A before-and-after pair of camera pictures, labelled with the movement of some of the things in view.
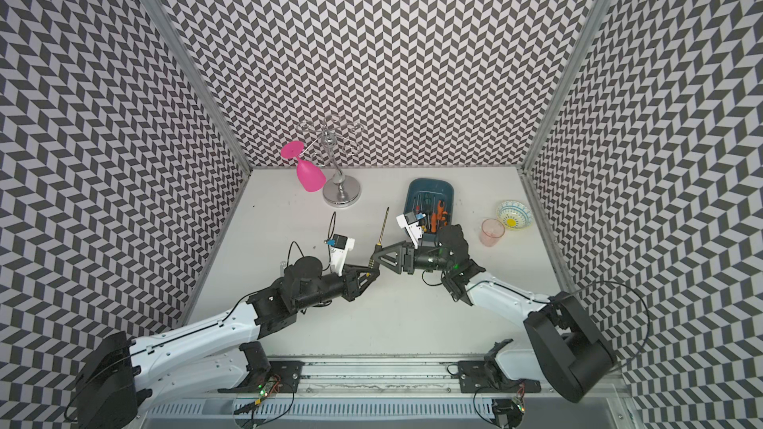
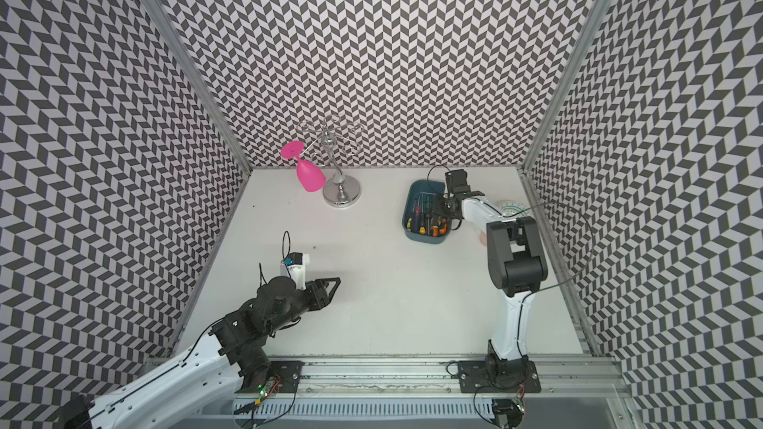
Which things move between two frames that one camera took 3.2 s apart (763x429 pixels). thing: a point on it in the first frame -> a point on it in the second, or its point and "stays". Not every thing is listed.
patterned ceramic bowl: [515, 214] stays
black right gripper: [405, 259] -> [443, 214]
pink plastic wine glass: [309, 177] stays
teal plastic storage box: [430, 202] stays
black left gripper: [351, 282] -> [318, 293]
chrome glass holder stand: [342, 190] stays
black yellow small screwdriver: [379, 247] -> [416, 218]
